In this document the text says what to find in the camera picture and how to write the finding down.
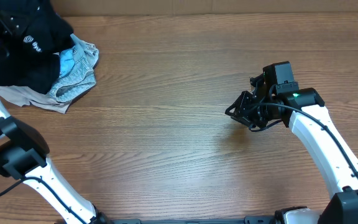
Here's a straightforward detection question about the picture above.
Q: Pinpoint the black t-shirt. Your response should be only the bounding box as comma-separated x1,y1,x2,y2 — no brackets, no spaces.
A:
0,0,75,60

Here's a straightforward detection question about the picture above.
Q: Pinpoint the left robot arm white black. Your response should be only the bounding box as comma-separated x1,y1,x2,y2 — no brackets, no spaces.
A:
0,16,109,223

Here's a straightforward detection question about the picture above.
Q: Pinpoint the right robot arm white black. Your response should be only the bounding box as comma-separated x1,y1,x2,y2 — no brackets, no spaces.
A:
225,61,358,224

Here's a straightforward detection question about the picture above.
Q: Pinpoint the light blue garment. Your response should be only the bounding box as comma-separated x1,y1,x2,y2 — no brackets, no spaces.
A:
59,49,75,78

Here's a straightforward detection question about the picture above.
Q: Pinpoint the folded black garment on pile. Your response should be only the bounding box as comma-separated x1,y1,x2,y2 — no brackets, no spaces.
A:
0,49,60,95

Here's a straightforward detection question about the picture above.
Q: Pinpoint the beige folded garment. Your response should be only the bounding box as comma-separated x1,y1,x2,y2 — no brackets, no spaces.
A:
0,86,72,114

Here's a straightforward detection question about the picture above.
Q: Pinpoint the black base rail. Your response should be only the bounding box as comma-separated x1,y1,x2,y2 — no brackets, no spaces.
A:
111,215,280,224

